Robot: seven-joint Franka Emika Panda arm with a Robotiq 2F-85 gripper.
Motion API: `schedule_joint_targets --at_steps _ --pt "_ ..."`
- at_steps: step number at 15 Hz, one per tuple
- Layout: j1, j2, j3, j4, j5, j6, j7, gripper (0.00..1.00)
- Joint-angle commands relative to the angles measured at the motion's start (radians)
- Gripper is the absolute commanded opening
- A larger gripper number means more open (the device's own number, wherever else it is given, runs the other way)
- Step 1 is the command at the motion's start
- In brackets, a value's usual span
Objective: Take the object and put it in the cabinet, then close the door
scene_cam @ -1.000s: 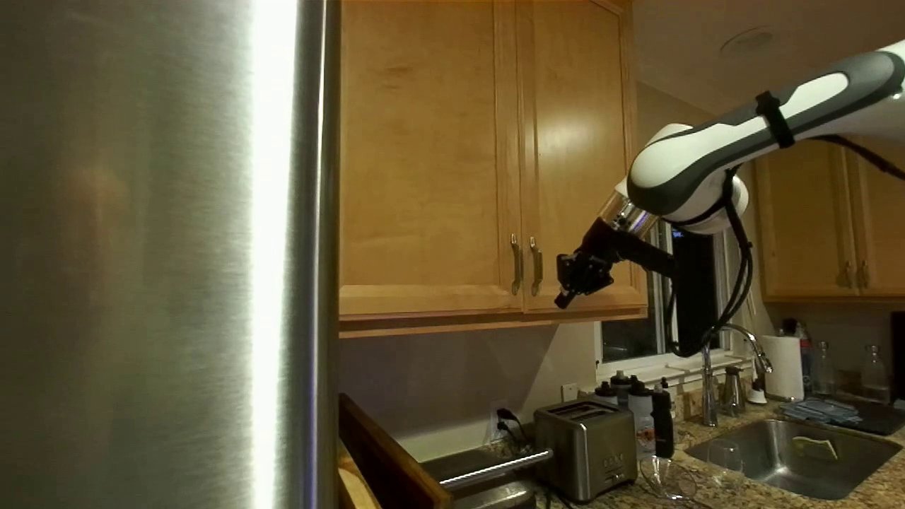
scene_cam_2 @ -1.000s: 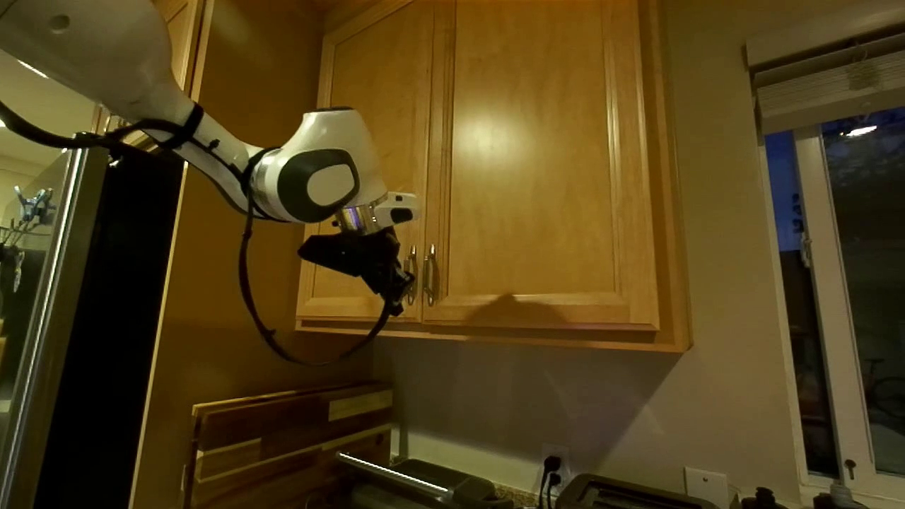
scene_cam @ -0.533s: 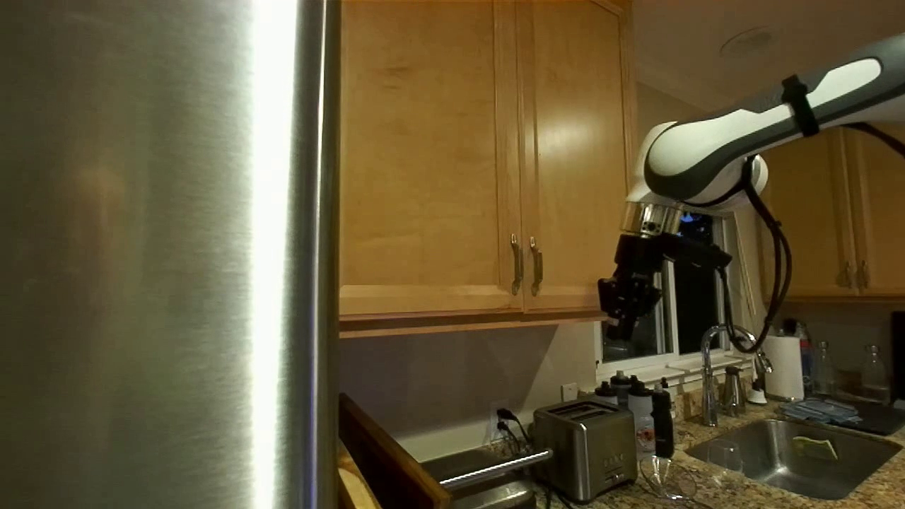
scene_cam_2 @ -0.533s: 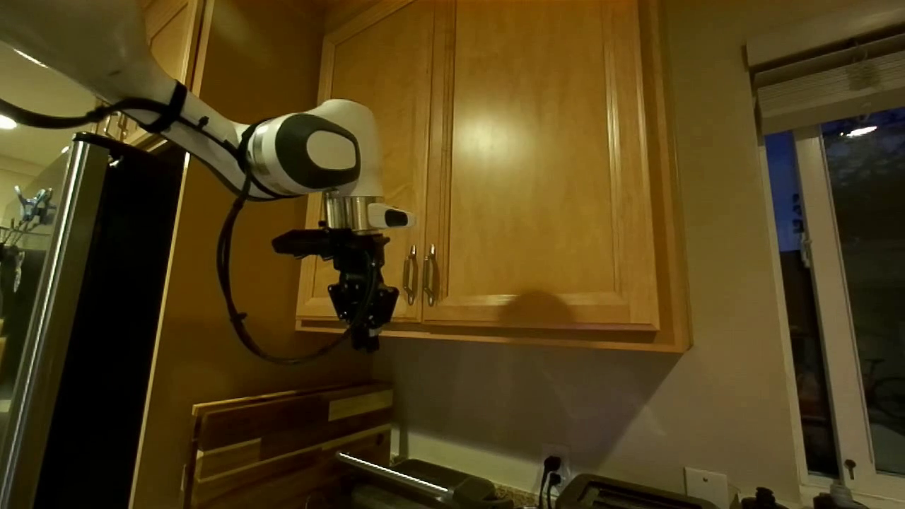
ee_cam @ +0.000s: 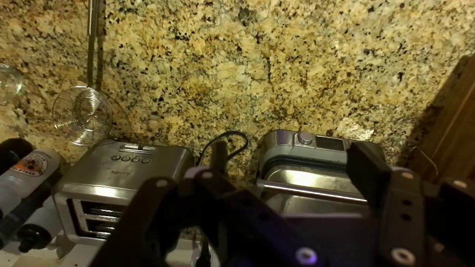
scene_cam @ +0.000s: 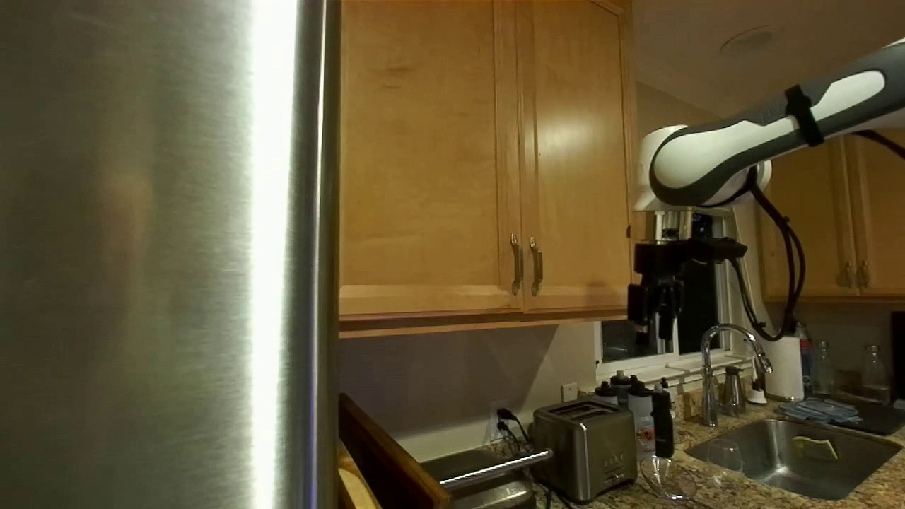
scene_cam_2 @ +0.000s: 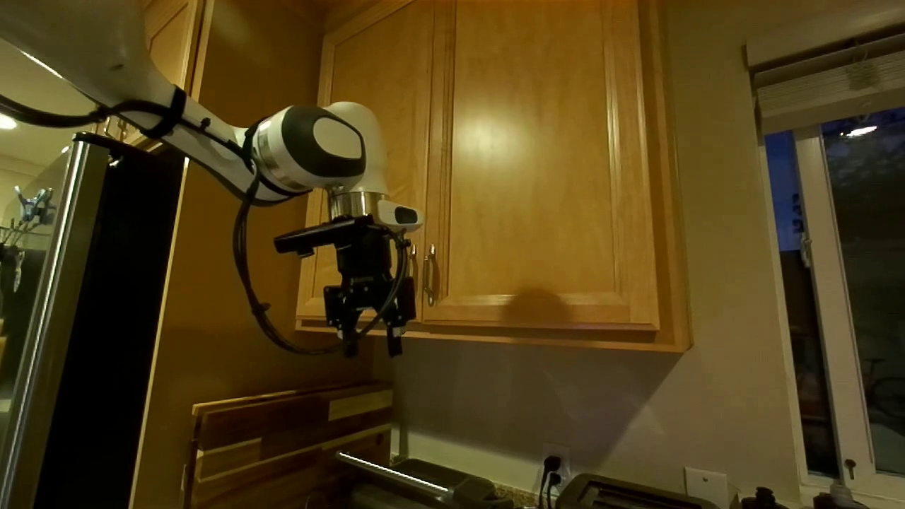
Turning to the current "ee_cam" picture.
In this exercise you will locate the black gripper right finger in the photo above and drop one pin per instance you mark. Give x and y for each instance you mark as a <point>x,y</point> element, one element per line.
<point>368,170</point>

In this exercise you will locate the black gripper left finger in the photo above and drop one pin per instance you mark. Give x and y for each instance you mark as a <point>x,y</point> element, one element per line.
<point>217,160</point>

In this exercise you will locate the large wooden cutting board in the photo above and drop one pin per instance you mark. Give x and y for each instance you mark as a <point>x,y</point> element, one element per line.
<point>445,133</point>

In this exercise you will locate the stainless steel toaster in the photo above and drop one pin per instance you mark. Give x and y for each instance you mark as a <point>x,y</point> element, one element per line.
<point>119,182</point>

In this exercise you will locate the clear glass cup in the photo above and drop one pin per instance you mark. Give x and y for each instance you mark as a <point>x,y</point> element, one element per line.
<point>82,112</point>

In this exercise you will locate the white bottle black cap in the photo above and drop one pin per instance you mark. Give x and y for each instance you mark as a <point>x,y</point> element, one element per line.
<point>39,230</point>

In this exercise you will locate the clear drinking glass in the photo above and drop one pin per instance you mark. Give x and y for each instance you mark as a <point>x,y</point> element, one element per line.
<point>9,83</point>

